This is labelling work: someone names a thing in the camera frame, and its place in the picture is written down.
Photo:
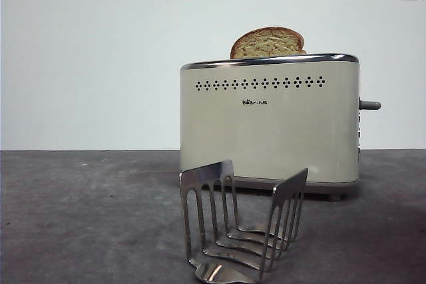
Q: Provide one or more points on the grey toaster lever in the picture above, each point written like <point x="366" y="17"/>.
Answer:
<point x="370" y="105"/>

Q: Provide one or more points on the cream two-slot toaster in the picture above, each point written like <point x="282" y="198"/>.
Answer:
<point x="266" y="137"/>

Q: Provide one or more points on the toasted bread slice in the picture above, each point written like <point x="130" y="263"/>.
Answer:
<point x="266" y="43"/>

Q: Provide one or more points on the steel toast rack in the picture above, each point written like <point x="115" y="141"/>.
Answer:
<point x="216" y="177"/>

